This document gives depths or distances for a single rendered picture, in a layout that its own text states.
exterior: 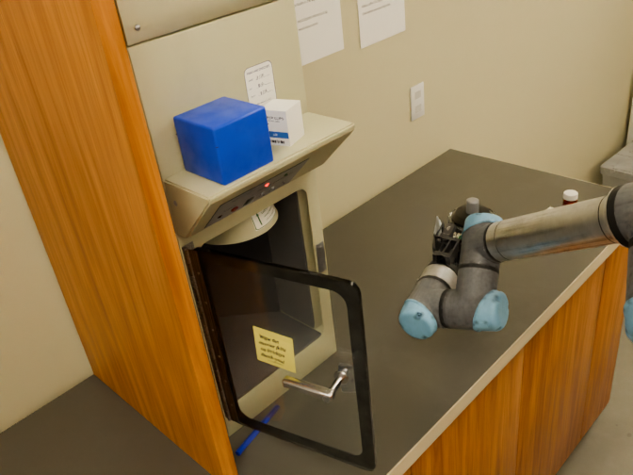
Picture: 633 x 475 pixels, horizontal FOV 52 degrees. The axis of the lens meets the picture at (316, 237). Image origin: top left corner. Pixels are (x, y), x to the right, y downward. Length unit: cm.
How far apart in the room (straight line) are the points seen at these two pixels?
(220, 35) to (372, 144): 110
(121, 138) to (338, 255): 103
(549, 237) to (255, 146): 49
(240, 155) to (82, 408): 78
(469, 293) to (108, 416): 79
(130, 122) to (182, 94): 17
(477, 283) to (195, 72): 62
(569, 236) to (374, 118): 108
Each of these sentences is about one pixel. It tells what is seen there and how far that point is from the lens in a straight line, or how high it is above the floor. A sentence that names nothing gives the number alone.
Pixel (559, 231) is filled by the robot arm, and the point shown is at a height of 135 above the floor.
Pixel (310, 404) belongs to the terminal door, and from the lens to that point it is 114.
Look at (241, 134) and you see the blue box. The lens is 96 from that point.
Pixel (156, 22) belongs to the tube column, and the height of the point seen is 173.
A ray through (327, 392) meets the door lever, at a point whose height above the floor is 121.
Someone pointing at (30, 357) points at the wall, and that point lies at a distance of 155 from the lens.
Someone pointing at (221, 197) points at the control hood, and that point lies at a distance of 95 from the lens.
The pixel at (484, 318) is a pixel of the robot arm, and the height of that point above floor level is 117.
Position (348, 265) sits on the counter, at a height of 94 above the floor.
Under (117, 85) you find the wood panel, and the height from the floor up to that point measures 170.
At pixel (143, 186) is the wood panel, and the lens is 90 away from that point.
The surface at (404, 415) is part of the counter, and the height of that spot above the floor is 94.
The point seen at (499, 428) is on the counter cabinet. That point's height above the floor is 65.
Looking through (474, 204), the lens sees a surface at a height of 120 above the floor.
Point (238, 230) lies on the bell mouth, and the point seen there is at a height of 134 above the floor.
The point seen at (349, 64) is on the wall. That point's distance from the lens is 192.
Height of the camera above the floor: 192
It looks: 31 degrees down
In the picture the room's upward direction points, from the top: 7 degrees counter-clockwise
